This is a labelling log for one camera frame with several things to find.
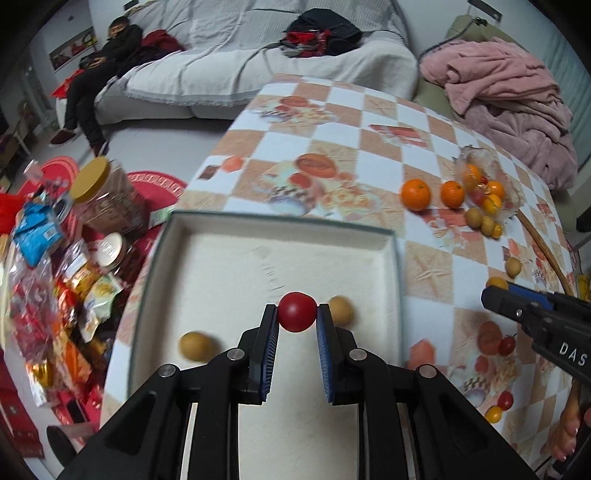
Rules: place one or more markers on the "red tomato with stem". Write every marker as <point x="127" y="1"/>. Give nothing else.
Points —
<point x="507" y="346"/>

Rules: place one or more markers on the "yellow cherry tomato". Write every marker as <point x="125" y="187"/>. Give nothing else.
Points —
<point x="498" y="282"/>
<point x="497" y="232"/>

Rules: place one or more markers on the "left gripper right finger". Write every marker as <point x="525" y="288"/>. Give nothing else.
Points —
<point x="334" y="345"/>

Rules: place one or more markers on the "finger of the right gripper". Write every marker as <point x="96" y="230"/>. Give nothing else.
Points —
<point x="513" y="307"/>
<point x="531" y="296"/>

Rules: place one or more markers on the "brown longan fruit right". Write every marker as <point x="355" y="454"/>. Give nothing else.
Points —
<point x="342" y="311"/>

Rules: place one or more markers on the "brown longan fruit left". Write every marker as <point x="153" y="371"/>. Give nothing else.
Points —
<point x="196" y="347"/>

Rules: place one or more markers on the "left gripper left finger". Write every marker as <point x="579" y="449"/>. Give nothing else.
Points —
<point x="259" y="345"/>

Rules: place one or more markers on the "seated person in black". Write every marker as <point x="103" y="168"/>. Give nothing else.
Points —
<point x="123" y="41"/>

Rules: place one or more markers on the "blue snack packet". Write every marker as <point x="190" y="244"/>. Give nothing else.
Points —
<point x="38" y="233"/>

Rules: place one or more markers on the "large orange mandarin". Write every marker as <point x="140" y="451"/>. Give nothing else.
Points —
<point x="416" y="195"/>

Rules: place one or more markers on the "pink blanket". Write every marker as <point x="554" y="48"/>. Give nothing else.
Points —
<point x="509" y="96"/>

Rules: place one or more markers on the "longan beside bowl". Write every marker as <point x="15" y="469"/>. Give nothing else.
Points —
<point x="474" y="218"/>
<point x="488" y="225"/>

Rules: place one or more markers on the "smaller orange mandarin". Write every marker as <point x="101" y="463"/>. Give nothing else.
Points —
<point x="452" y="195"/>

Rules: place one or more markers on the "longan beside bowl right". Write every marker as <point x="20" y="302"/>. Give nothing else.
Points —
<point x="488" y="225"/>

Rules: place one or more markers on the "red cherry tomato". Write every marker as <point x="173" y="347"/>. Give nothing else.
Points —
<point x="505" y="401"/>
<point x="297" y="312"/>

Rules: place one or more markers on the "wooden hoop on table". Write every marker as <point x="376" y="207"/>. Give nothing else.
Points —
<point x="539" y="241"/>

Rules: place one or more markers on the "white tray with green rim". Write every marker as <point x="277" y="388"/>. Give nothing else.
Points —
<point x="215" y="273"/>

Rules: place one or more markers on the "plastic jar with yellow lid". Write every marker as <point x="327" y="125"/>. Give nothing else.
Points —
<point x="105" y="200"/>

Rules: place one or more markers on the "dark clothes pile on sofa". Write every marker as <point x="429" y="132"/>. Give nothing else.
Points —
<point x="319" y="32"/>

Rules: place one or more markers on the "lone longan on table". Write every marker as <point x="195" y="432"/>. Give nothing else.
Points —
<point x="513" y="267"/>

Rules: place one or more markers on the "brown longan fruit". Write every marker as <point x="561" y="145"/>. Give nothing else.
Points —
<point x="342" y="311"/>
<point x="196" y="347"/>

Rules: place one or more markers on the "longan beside bowl left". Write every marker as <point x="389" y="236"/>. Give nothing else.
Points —
<point x="474" y="218"/>

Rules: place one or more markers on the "yellow cherry tomato by bowl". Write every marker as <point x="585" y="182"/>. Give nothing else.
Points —
<point x="497" y="232"/>

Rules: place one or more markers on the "clear glass fruit bowl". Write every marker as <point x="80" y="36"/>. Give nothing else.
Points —
<point x="487" y="186"/>

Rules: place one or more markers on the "orange cherry tomato on table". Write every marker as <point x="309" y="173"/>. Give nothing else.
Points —
<point x="494" y="414"/>

